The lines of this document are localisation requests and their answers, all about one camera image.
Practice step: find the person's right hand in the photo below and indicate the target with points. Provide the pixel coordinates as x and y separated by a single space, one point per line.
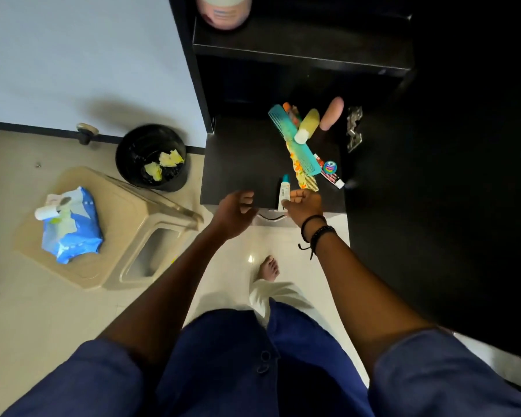
306 204

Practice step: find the person's left hand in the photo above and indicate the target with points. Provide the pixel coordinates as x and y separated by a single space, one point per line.
234 217

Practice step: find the white tube with teal cap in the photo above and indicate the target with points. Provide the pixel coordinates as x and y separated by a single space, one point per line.
284 193

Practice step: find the yellow patterned comb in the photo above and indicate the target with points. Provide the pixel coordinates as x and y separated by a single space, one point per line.
297 169

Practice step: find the red tube with white cap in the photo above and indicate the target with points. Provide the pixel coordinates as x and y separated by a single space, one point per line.
333 180

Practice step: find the small round blue tin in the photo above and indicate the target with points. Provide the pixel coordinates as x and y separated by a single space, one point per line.
329 167

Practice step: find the teal comb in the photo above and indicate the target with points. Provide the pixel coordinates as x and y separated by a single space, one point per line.
306 158

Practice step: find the yellow makeup sponge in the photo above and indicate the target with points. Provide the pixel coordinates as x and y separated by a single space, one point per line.
308 120

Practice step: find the small green bottle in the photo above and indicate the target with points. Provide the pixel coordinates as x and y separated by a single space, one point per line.
296 120

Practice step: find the pink makeup sponge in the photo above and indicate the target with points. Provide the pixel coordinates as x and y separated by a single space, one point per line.
332 113

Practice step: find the red cream jar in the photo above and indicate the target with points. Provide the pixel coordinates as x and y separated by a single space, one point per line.
223 12

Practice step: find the person's right forearm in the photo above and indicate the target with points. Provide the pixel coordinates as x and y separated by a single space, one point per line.
364 299

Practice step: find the person's left forearm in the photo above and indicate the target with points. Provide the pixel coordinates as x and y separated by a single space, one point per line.
165 299

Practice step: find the person's right foot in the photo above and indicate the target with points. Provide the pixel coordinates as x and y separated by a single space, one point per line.
268 269

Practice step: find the crumpled yellow wipe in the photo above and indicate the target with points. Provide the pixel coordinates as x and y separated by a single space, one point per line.
153 171
170 158

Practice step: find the silver cabinet hinge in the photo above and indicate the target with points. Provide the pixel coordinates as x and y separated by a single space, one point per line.
354 128

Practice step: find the beige plastic stool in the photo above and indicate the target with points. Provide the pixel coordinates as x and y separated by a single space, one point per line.
121 221

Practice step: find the black waste bin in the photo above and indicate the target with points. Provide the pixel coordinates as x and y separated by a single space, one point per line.
134 147

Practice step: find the black cabinet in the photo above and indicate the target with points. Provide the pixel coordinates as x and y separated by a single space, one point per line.
438 212

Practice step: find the navy blue shirt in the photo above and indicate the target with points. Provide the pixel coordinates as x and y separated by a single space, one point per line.
243 369

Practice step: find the blue wipes packet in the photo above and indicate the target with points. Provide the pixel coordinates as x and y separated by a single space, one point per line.
76 234

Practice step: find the black shelf board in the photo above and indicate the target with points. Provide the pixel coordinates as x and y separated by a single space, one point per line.
308 43

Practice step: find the round metal door knob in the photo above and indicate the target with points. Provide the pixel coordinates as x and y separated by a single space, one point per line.
87 133

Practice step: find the small white roll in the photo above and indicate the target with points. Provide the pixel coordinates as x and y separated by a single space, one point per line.
47 212

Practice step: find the white cabinet door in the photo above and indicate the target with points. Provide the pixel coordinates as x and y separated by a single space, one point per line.
78 60

